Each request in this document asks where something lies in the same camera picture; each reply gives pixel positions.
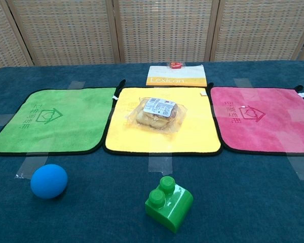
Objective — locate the packaged bread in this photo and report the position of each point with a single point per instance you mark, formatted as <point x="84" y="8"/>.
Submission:
<point x="154" y="116"/>

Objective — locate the yellow microfibre cloth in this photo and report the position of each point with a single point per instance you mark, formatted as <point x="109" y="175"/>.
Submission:
<point x="192" y="134"/>

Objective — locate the clear tape strip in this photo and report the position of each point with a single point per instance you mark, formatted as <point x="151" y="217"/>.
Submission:
<point x="160" y="164"/>
<point x="243" y="83"/>
<point x="30" y="165"/>
<point x="301" y="167"/>
<point x="0" y="120"/>
<point x="76" y="85"/>

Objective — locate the white yellow Lexicon book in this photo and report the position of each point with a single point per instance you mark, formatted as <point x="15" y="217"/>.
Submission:
<point x="177" y="76"/>

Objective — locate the small red candy packet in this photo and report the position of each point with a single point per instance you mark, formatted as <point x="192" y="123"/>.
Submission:
<point x="176" y="65"/>

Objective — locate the green microfibre cloth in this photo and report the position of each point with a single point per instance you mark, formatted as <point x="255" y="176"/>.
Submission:
<point x="73" y="126"/>

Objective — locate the green plastic building block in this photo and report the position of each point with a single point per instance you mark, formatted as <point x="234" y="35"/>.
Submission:
<point x="172" y="210"/>

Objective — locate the pink microfibre cloth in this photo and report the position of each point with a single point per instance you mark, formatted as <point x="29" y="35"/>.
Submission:
<point x="263" y="131"/>

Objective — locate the blue foam ball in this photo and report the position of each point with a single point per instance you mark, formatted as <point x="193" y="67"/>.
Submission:
<point x="48" y="181"/>

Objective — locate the dark blue tablecloth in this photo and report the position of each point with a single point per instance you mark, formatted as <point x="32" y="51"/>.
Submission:
<point x="243" y="202"/>

